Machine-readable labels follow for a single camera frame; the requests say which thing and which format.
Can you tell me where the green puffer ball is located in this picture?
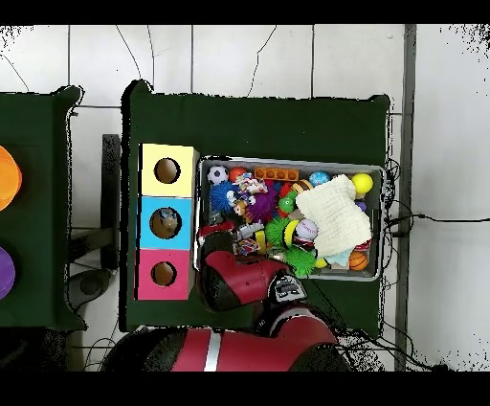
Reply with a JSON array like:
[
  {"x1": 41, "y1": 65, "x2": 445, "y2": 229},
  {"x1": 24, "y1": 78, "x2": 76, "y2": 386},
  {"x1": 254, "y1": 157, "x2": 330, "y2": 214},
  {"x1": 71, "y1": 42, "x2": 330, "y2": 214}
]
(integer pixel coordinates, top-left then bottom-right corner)
[{"x1": 284, "y1": 247, "x2": 318, "y2": 278}]

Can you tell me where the cream waffle cloth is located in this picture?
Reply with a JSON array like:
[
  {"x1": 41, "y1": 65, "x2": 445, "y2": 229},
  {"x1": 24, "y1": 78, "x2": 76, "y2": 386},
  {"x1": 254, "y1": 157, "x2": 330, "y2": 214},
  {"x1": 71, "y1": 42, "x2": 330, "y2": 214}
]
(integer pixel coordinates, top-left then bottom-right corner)
[{"x1": 295, "y1": 174, "x2": 373, "y2": 259}]

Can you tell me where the orange basketball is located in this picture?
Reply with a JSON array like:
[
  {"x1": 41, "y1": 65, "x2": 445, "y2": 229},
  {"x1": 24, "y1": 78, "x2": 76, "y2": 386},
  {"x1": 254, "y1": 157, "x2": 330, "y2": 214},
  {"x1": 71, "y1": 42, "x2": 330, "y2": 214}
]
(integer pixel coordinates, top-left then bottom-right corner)
[{"x1": 348, "y1": 250, "x2": 369, "y2": 271}]

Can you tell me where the wooden box with three holes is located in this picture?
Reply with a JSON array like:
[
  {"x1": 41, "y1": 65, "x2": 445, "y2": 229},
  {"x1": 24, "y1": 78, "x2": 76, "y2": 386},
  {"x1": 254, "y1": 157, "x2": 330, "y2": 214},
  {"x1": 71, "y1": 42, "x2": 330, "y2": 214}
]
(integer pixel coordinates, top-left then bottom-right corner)
[{"x1": 135, "y1": 143, "x2": 200, "y2": 302}]

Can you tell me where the blue puffer ball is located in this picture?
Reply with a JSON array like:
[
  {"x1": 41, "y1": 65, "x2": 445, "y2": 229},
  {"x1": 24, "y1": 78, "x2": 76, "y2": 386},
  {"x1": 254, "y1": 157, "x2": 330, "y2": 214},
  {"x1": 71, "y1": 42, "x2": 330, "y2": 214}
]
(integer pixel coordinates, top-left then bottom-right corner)
[{"x1": 209, "y1": 180, "x2": 238, "y2": 215}]

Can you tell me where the purple spiky toy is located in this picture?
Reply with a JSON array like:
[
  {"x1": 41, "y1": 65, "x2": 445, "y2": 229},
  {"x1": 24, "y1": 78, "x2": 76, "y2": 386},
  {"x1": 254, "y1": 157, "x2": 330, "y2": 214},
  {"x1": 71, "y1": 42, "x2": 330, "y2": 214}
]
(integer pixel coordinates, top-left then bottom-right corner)
[{"x1": 246, "y1": 187, "x2": 278, "y2": 224}]

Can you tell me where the soccer ball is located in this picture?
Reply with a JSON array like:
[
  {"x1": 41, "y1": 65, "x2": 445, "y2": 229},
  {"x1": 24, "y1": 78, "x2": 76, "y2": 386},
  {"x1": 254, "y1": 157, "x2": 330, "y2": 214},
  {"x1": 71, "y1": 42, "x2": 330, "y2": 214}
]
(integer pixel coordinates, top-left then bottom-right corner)
[{"x1": 207, "y1": 165, "x2": 230, "y2": 186}]

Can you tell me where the white baseball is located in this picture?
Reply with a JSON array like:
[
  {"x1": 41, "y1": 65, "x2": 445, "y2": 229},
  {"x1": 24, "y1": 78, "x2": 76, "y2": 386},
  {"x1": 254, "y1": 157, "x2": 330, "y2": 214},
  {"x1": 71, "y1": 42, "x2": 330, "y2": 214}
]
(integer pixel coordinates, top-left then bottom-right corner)
[{"x1": 295, "y1": 218, "x2": 320, "y2": 241}]

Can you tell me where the dark green table cloth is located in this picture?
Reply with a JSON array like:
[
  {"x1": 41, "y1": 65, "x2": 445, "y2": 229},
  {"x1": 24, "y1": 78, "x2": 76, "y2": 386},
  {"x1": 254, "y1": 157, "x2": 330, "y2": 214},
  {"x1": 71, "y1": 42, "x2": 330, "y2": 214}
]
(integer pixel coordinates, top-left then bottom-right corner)
[
  {"x1": 119, "y1": 79, "x2": 391, "y2": 333},
  {"x1": 0, "y1": 85, "x2": 88, "y2": 331}
]

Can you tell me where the orange round object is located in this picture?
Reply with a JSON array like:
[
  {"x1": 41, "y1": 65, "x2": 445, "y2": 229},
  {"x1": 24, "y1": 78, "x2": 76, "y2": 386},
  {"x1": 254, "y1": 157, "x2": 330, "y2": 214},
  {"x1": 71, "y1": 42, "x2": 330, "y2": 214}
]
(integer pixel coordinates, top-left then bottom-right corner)
[{"x1": 0, "y1": 145, "x2": 23, "y2": 213}]

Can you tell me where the purple round object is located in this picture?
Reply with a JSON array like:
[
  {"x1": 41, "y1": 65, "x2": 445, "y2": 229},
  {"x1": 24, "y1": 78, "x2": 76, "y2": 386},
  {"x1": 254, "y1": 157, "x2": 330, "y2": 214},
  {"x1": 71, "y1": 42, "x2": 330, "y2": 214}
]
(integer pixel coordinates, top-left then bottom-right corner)
[{"x1": 0, "y1": 246, "x2": 17, "y2": 301}]

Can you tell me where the silver wire mesh bin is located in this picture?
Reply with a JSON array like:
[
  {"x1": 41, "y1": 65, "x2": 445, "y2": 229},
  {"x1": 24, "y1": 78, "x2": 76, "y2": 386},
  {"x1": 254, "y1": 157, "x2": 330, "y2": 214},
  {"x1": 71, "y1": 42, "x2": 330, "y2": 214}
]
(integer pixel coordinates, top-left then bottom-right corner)
[{"x1": 193, "y1": 154, "x2": 385, "y2": 283}]

